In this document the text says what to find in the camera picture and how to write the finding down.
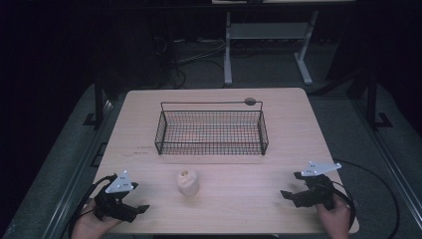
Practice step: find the white metal desk frame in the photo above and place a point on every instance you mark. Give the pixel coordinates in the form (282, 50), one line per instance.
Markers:
(265, 30)

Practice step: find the person's right hand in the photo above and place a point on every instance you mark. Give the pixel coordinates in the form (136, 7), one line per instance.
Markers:
(333, 220)

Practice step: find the dark round disc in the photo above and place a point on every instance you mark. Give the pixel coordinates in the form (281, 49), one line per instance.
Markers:
(250, 101)

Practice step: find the person's left hand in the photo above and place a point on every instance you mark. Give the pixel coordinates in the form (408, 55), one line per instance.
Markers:
(89, 224)

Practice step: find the aluminium rail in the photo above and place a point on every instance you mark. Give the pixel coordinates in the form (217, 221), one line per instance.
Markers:
(78, 172)
(394, 166)

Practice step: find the black metal stand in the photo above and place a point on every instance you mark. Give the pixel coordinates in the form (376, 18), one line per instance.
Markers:
(98, 103)
(372, 99)

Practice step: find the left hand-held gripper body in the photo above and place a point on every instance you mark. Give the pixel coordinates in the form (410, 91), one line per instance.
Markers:
(114, 202)

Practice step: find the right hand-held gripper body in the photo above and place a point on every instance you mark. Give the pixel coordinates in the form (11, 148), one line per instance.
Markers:
(318, 191)

